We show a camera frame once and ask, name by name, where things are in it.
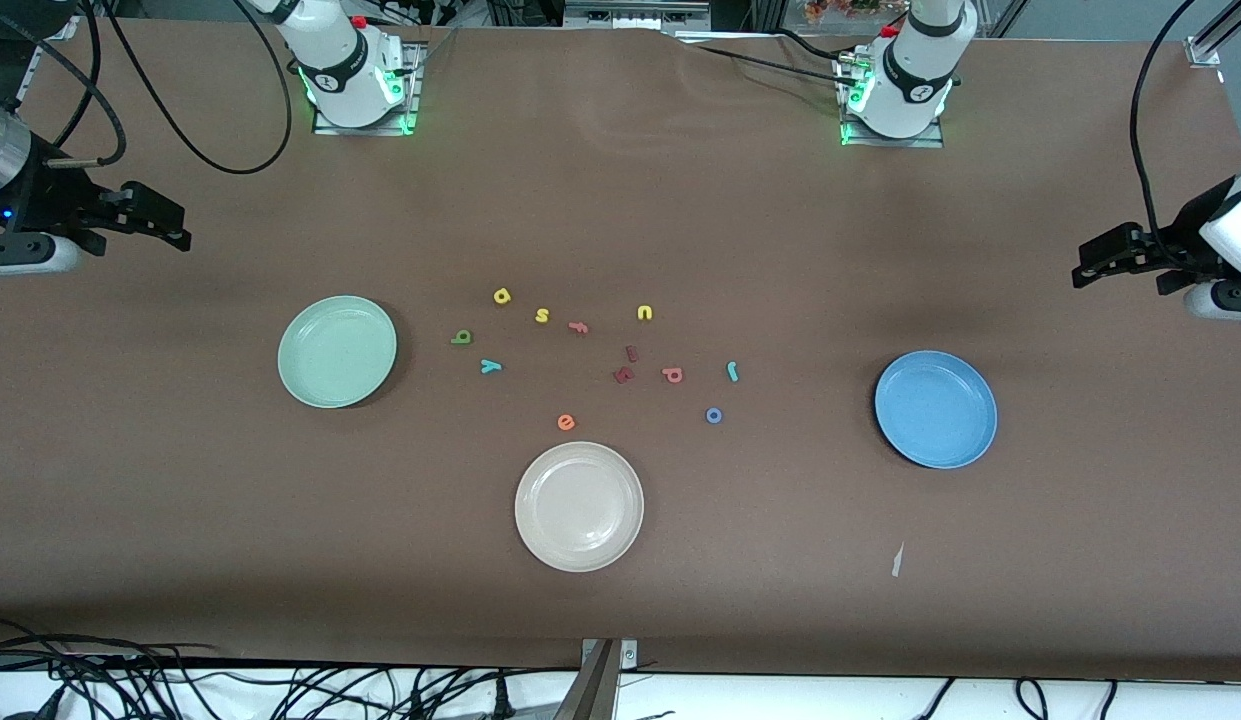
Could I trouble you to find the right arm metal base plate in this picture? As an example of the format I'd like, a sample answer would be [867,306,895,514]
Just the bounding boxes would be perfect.
[313,40,426,136]

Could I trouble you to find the green plate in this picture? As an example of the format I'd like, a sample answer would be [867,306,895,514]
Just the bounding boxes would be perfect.
[277,295,398,410]

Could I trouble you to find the brown table cover sheet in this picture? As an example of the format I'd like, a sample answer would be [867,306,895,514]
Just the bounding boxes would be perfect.
[0,15,1241,683]

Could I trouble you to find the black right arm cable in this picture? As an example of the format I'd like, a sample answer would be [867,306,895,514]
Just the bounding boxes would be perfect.
[0,0,294,176]

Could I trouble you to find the long black floor cable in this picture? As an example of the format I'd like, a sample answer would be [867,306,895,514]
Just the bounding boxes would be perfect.
[0,632,221,671]

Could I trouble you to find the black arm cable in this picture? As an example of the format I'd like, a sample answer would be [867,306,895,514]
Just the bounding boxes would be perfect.
[1128,0,1203,269]
[0,0,294,176]

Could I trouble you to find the grey metal box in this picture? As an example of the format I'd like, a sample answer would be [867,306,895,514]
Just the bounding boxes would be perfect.
[563,0,713,31]

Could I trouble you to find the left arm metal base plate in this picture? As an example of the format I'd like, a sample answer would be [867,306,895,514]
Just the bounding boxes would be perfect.
[838,55,946,149]

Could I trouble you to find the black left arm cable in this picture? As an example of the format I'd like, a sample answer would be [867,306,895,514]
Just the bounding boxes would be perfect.
[1128,0,1203,269]

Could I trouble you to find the black base cable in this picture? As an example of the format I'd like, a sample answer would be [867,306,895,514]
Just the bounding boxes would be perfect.
[768,28,857,63]
[675,36,866,89]

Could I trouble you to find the orange artificial flowers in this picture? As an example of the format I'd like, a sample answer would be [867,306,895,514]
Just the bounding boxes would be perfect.
[802,0,886,26]

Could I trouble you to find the aluminium frame profile corner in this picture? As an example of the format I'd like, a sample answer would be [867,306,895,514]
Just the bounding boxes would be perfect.
[1185,0,1241,69]

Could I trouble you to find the beige plate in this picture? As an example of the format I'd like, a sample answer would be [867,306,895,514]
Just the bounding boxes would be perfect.
[514,441,646,573]

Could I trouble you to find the blue plate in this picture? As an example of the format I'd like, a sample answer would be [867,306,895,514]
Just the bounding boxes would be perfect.
[874,350,999,470]

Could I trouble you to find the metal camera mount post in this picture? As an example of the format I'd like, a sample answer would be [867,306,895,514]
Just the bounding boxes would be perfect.
[555,637,641,720]

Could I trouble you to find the aluminium frame side rail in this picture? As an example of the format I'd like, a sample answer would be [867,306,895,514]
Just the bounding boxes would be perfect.
[10,40,46,113]

